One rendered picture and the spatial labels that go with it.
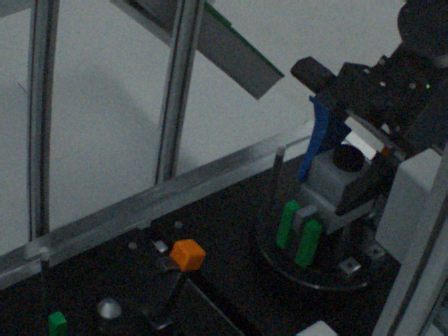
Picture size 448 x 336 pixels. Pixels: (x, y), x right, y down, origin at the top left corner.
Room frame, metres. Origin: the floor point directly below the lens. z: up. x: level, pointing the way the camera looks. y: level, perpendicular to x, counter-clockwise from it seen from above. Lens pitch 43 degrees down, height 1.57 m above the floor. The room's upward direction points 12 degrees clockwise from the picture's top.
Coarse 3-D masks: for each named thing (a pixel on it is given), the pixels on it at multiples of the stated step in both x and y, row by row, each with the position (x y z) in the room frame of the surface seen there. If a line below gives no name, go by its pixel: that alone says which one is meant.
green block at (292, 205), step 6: (288, 204) 0.59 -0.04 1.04; (294, 204) 0.59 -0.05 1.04; (288, 210) 0.59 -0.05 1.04; (294, 210) 0.59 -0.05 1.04; (282, 216) 0.59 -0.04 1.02; (288, 216) 0.59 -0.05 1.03; (282, 222) 0.59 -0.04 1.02; (288, 222) 0.59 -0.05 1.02; (282, 228) 0.59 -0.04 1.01; (288, 228) 0.59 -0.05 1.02; (282, 234) 0.59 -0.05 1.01; (288, 234) 0.59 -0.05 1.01; (294, 234) 0.59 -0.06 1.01; (276, 240) 0.59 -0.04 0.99; (282, 240) 0.59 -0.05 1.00; (288, 240) 0.59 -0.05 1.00; (282, 246) 0.59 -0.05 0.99; (288, 246) 0.59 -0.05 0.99
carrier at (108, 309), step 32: (96, 256) 0.55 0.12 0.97; (128, 256) 0.55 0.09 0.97; (160, 256) 0.56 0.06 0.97; (32, 288) 0.49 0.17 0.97; (64, 288) 0.50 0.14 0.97; (96, 288) 0.49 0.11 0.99; (128, 288) 0.52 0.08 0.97; (192, 288) 0.53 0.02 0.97; (0, 320) 0.44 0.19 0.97; (32, 320) 0.45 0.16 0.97; (64, 320) 0.40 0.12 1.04; (96, 320) 0.43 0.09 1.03; (128, 320) 0.46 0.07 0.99; (192, 320) 0.49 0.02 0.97; (224, 320) 0.50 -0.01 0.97
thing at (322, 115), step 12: (324, 108) 0.63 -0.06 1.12; (324, 120) 0.63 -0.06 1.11; (336, 120) 0.64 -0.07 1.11; (324, 132) 0.63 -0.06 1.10; (336, 132) 0.64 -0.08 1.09; (348, 132) 0.66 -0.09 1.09; (312, 144) 0.63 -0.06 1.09; (324, 144) 0.63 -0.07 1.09; (336, 144) 0.64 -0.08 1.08; (312, 156) 0.62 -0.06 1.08; (300, 168) 0.61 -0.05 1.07; (300, 180) 0.61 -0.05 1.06
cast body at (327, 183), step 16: (320, 160) 0.61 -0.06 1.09; (336, 160) 0.61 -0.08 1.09; (352, 160) 0.61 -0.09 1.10; (320, 176) 0.60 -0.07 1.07; (336, 176) 0.59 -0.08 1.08; (352, 176) 0.60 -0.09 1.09; (304, 192) 0.60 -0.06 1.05; (320, 192) 0.60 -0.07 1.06; (336, 192) 0.59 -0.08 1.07; (304, 208) 0.59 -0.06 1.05; (320, 208) 0.59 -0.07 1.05; (336, 208) 0.58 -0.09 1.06; (368, 208) 0.62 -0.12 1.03; (304, 224) 0.58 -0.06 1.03; (336, 224) 0.58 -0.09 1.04
